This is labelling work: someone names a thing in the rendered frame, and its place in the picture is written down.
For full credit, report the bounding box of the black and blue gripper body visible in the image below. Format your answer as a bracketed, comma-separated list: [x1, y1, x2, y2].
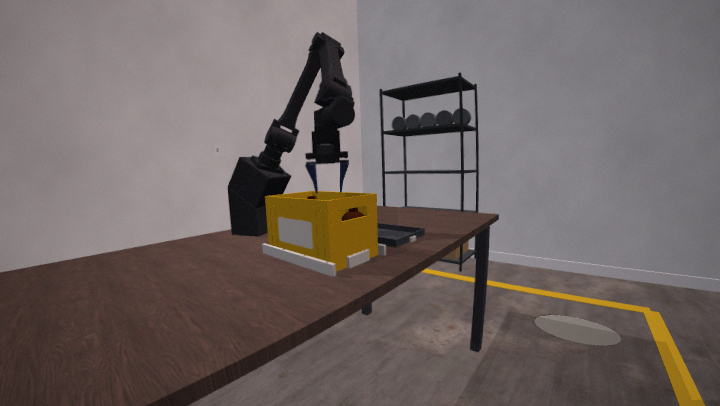
[305, 151, 349, 164]

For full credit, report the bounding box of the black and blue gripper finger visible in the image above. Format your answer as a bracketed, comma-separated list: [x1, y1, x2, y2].
[305, 164, 318, 194]
[340, 162, 349, 192]

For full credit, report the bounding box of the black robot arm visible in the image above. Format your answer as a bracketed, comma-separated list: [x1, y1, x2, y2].
[250, 32, 355, 174]

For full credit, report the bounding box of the yellow divided crate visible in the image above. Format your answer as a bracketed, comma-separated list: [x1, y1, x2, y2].
[265, 191, 378, 272]

